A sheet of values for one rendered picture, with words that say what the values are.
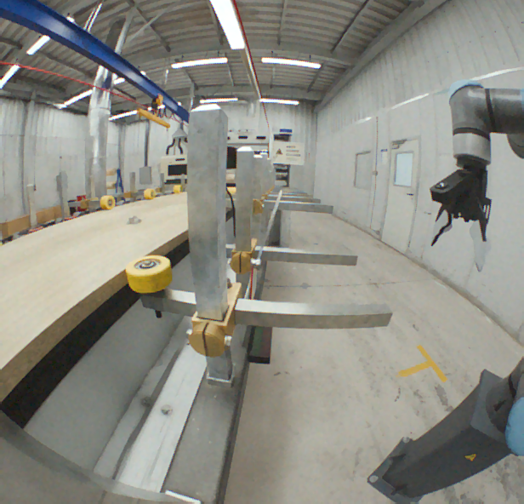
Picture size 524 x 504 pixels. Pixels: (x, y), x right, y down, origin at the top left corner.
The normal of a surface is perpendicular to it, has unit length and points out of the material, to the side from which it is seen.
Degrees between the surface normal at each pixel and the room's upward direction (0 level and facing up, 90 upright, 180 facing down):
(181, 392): 0
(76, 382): 90
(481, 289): 90
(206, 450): 0
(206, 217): 90
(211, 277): 90
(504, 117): 128
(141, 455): 0
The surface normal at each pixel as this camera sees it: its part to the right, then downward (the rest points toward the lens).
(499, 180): -1.00, -0.03
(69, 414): 0.99, 0.07
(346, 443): 0.04, -0.95
